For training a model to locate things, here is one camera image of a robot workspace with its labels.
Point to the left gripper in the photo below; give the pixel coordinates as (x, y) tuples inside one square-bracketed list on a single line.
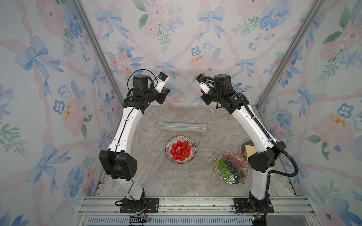
[(163, 95)]

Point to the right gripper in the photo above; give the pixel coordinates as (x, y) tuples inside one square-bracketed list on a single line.
[(207, 99)]

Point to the cream plastic wrap dispenser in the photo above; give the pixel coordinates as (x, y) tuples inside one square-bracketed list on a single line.
[(173, 126)]

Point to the glass bowl of strawberries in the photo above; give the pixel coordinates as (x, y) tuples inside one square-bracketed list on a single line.
[(180, 149)]

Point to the plate of grapes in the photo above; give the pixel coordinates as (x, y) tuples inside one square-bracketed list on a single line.
[(231, 167)]

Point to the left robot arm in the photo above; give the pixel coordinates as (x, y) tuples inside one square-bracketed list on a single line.
[(116, 160)]

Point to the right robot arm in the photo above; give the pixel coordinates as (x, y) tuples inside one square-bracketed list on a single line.
[(268, 150)]

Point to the bread slices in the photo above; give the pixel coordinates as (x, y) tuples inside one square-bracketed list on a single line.
[(249, 151)]

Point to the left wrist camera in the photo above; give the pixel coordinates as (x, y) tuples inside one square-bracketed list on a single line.
[(162, 79)]

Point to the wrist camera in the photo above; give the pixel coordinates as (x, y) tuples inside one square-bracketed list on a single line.
[(205, 87), (162, 79)]

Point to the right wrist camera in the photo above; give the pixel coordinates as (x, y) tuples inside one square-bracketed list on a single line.
[(205, 87)]

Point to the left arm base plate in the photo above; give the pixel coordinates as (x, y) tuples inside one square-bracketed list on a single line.
[(144, 205)]

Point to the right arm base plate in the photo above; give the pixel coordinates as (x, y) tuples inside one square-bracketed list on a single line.
[(246, 205)]

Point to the aluminium front rail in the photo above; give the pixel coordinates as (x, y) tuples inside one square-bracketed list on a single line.
[(197, 211)]

